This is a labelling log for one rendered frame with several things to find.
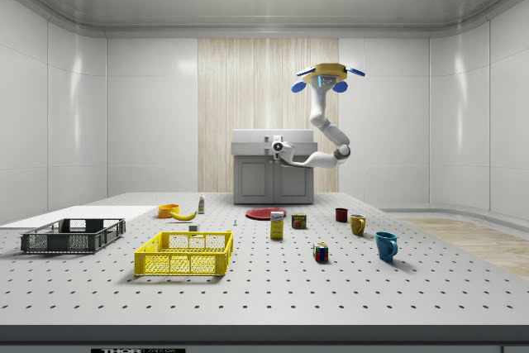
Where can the white drawer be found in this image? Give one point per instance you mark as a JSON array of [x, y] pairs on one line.
[[248, 149]]

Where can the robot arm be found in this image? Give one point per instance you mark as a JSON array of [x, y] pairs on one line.
[[318, 101]]

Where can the white cabinet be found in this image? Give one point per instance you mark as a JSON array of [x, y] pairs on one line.
[[256, 179]]

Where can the red plate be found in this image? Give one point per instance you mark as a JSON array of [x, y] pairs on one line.
[[260, 214]]

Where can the yellow box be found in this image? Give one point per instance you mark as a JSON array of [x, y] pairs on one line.
[[277, 227]]

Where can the flat-sided can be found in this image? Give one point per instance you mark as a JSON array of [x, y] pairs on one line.
[[298, 221]]

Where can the small white bottle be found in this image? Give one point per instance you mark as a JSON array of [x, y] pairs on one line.
[[201, 206]]

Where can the red mug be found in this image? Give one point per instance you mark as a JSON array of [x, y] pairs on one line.
[[341, 216]]

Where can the grey cube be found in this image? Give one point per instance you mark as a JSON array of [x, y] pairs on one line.
[[193, 227]]

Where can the banana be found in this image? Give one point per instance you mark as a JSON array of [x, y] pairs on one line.
[[184, 217]]

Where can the drone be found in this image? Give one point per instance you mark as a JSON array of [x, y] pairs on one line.
[[328, 68]]

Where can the puzzle cube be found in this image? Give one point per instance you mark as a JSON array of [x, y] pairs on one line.
[[320, 252]]

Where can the yellow bowl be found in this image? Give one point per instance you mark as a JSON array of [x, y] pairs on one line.
[[165, 212]]

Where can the yellow mug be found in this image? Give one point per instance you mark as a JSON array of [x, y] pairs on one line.
[[356, 225]]

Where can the yellow basket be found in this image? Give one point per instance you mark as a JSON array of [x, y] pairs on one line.
[[182, 249]]

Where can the blue mug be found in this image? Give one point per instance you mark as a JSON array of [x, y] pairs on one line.
[[385, 247]]

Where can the white board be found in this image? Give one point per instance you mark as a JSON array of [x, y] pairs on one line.
[[82, 212]]

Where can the dark grey basket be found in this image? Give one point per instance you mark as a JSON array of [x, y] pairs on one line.
[[62, 247]]

